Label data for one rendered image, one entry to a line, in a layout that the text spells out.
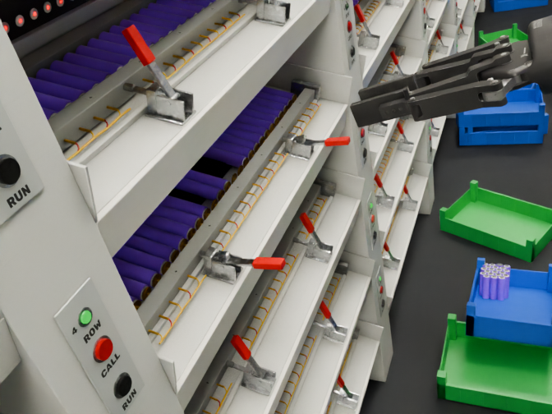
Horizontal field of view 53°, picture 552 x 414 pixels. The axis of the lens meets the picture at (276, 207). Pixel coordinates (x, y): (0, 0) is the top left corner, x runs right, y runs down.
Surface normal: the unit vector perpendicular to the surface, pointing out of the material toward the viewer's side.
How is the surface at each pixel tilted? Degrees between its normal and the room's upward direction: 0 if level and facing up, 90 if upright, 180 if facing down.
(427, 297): 0
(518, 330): 71
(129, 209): 105
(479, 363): 0
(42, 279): 90
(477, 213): 0
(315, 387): 16
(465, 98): 91
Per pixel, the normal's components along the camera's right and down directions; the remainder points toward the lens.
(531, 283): -0.40, 0.29
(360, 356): 0.06, -0.77
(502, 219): -0.19, -0.81
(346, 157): -0.36, 0.58
